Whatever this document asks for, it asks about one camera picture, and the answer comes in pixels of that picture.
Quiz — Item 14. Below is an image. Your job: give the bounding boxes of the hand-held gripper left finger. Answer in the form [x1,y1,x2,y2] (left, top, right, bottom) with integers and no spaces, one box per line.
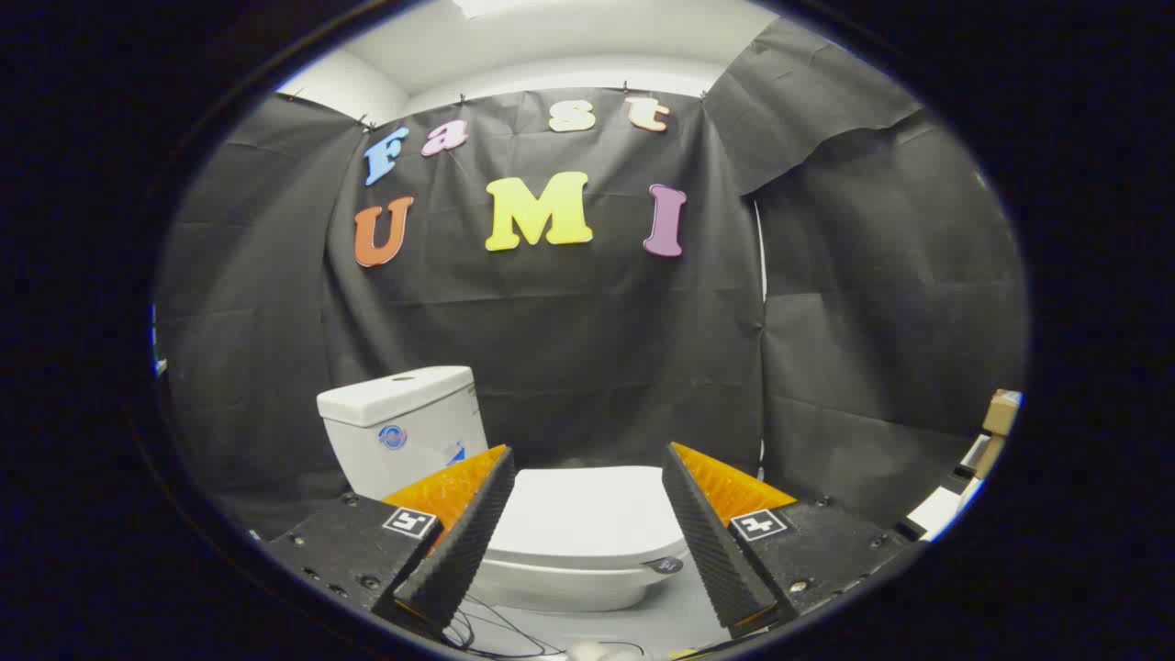
[264,444,517,634]

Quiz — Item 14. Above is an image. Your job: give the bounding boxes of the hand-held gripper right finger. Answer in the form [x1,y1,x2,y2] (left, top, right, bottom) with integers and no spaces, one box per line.
[661,442,910,641]

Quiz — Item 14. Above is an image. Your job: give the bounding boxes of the white toilet lid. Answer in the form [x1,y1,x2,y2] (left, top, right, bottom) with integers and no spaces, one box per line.
[485,465,690,577]

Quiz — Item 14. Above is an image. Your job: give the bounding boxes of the black backdrop cloth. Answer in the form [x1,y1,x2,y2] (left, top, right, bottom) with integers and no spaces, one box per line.
[154,17,1027,543]

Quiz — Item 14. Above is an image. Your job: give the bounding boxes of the cardboard box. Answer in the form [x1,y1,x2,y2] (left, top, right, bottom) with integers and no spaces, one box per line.
[981,389,1023,438]

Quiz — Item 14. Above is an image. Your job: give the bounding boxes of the thin black cables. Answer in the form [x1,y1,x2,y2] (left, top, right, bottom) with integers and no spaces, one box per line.
[439,592,648,658]

